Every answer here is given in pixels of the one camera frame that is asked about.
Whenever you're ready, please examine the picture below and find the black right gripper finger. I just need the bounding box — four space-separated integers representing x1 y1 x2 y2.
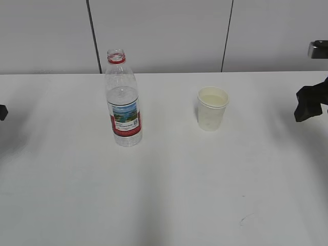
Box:
294 78 327 122

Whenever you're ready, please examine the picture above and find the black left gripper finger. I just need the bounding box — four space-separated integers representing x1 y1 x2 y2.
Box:
0 105 8 120

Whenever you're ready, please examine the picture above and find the white paper cup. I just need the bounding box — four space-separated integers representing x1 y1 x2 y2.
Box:
197 87 229 132

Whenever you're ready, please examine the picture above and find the clear water bottle red label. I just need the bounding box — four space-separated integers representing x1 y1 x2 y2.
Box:
105 49 142 147

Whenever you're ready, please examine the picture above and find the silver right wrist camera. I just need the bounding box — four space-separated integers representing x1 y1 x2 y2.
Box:
307 40 328 59

